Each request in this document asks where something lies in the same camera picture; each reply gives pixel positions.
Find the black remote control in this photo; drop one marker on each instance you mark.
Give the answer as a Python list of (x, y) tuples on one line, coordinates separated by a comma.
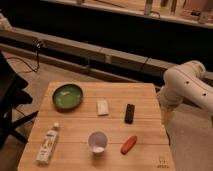
[(129, 115)]

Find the black office chair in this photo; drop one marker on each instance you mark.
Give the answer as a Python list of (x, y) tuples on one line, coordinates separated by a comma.
[(12, 94)]

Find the red pepper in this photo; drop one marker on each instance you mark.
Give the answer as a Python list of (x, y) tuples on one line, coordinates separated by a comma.
[(126, 147)]

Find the white paper cup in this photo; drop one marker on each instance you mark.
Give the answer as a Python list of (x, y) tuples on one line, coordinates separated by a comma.
[(97, 142)]

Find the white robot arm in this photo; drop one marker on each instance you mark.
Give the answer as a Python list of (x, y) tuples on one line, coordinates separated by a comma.
[(186, 81)]

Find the white sponge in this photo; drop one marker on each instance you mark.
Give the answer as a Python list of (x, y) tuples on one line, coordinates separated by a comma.
[(102, 107)]

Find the white tube bottle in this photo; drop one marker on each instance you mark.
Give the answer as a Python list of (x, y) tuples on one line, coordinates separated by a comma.
[(48, 144)]

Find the green plate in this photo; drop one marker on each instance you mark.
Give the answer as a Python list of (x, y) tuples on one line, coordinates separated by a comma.
[(67, 97)]

